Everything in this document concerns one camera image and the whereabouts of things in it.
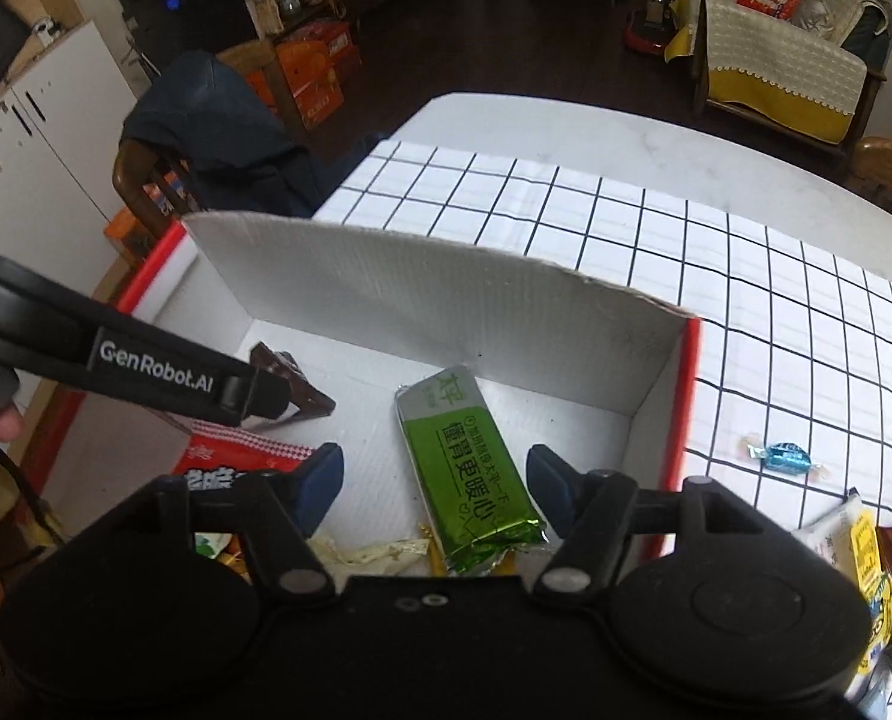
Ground blue candy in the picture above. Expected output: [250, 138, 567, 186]
[741, 435, 829, 477]

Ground dark blue jacket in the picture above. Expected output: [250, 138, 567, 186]
[119, 51, 387, 222]

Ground black white checked tablecloth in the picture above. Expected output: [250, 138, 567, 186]
[314, 139, 892, 541]

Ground red toy car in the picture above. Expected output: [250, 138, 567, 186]
[624, 4, 675, 57]

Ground white cabinet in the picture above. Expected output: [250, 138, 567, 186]
[0, 19, 139, 293]

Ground sofa with cream cover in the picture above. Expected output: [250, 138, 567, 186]
[666, 0, 892, 158]

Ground green snack packet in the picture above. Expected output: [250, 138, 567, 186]
[395, 364, 550, 577]

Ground red cardboard box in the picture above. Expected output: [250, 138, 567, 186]
[22, 210, 705, 578]

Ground white blue snack packet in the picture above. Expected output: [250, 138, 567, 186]
[791, 491, 892, 691]

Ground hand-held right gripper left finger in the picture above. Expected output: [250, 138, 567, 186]
[146, 442, 346, 601]

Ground wooden chair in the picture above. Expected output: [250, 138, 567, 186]
[851, 136, 892, 222]
[112, 139, 192, 237]

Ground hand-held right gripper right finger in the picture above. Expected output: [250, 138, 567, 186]
[527, 444, 773, 602]

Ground pale yellow snack packet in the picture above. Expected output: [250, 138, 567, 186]
[307, 536, 428, 578]

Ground dark brown snack packet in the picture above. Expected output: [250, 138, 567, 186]
[249, 341, 337, 425]

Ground black cabinet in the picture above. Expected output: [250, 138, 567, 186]
[101, 0, 259, 83]

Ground red chips packet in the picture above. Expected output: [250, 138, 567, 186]
[172, 420, 319, 563]

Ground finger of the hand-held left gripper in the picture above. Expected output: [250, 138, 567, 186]
[237, 367, 309, 425]

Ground yellow cartoon snack packet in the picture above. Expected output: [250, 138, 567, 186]
[851, 510, 892, 676]

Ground orange gift boxes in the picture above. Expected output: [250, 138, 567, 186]
[217, 19, 364, 132]

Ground orange printed carton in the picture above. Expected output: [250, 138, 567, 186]
[103, 204, 158, 256]

